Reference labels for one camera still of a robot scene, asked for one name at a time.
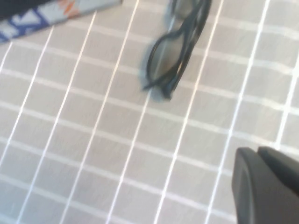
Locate black printed glasses case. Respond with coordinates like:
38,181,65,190
0,0,123,44

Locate grey white-checked tablecloth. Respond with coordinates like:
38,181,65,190
0,0,299,224

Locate black-framed sunglasses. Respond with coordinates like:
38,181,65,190
142,0,212,100

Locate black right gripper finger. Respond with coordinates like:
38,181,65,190
231,146,299,224

